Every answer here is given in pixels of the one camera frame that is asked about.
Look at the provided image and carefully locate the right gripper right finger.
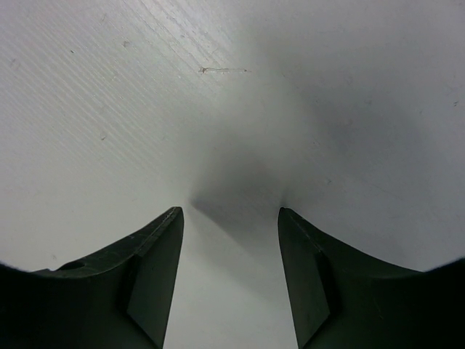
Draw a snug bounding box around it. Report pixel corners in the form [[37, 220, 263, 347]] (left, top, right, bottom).
[[278, 208, 464, 348]]

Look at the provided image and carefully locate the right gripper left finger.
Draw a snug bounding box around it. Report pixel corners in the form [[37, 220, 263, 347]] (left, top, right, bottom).
[[1, 207, 184, 348]]

